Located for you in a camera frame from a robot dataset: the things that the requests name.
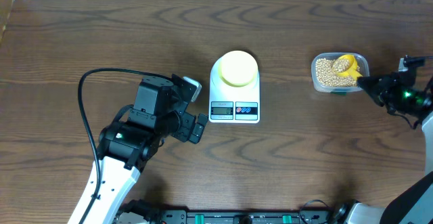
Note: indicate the clear plastic container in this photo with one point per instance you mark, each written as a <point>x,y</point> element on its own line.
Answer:
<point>321,88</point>

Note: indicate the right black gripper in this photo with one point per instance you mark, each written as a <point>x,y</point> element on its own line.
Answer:
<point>383,84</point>

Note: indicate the white digital kitchen scale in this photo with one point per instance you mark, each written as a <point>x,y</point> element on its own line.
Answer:
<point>237,105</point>

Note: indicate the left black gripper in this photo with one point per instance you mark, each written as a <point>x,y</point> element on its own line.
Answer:
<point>183,132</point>

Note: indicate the pale yellow bowl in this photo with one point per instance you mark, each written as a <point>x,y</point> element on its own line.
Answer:
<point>237,69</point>

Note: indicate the pile of soybeans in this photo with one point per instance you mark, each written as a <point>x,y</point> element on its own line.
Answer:
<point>327,77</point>

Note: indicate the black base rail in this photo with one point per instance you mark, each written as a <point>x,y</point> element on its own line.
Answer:
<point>138,211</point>

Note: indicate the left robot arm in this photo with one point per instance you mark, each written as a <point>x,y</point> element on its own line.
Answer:
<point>132,138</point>

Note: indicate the yellow measuring scoop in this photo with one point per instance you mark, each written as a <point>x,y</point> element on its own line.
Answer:
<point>346,66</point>

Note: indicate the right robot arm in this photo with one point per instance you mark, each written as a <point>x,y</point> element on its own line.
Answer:
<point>414,205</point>

